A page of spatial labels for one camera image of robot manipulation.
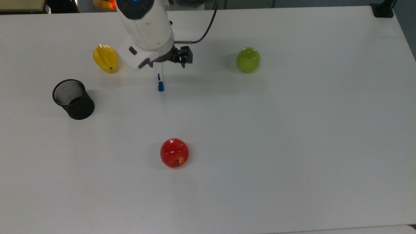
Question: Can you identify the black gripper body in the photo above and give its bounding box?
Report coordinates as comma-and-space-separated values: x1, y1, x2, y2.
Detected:
164, 45, 193, 68

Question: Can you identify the white marker pen blue cap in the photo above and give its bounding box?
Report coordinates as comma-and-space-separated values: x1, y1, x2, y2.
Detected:
157, 62, 165, 92

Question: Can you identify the black mesh pen holder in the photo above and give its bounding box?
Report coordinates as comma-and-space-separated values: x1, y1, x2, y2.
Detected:
52, 79, 96, 121

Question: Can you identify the yellow plastic starfruit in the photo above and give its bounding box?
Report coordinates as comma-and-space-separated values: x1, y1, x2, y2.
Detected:
93, 44, 119, 73

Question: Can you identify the green plastic apple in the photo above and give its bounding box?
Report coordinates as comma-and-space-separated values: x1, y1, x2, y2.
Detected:
236, 47, 261, 73

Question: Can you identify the bowl of fruit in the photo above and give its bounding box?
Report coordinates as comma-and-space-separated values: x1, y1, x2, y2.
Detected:
93, 0, 117, 13

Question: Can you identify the red plastic apple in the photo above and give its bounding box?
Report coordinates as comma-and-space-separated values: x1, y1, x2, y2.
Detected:
160, 138, 189, 168

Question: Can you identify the beige cardboard box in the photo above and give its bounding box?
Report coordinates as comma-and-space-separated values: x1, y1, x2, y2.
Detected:
0, 0, 46, 13

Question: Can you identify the black stand base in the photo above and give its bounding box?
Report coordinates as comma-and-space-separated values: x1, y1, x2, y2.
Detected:
370, 0, 396, 18

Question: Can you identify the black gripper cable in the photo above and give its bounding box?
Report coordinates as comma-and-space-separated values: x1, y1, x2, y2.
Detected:
174, 0, 219, 45

